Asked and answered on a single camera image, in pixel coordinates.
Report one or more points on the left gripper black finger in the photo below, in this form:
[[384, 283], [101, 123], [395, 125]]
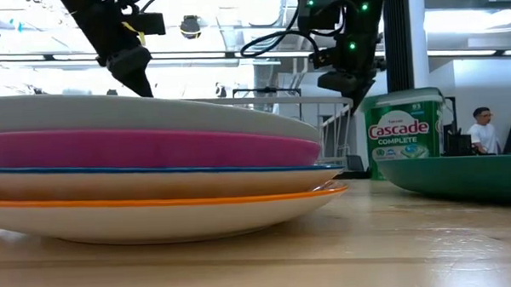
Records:
[[140, 88]]

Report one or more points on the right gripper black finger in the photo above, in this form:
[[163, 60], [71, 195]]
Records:
[[361, 98]]

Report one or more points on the grey plate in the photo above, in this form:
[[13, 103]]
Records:
[[131, 111]]

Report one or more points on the pink plate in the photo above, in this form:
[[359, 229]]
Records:
[[153, 147]]

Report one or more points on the blue striped white plate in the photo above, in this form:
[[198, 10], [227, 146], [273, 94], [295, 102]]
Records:
[[154, 185]]

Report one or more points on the dark green bowl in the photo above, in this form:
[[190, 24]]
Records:
[[461, 176]]

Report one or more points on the orange patterned white plate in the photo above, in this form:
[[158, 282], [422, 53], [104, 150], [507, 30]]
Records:
[[156, 219]]

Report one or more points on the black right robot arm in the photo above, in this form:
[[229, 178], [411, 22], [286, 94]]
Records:
[[353, 25]]

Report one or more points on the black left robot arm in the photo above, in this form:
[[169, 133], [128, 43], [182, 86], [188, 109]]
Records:
[[98, 25]]

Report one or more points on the green Cascade detergent tub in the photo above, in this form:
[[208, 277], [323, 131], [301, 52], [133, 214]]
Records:
[[402, 130]]

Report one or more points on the long ceiling light strip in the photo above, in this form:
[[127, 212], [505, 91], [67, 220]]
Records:
[[461, 53], [184, 55]]

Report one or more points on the white column with black stripe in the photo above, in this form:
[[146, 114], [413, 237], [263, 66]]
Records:
[[418, 35]]

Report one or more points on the black equipment stand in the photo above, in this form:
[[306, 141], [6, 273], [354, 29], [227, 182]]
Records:
[[458, 145]]

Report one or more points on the person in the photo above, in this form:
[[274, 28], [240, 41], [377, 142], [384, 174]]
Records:
[[485, 137]]

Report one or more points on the black ceiling dome camera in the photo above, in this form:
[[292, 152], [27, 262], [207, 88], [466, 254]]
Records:
[[190, 28]]

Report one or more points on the silver ribbed ventilation duct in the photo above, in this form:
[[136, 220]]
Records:
[[266, 70]]

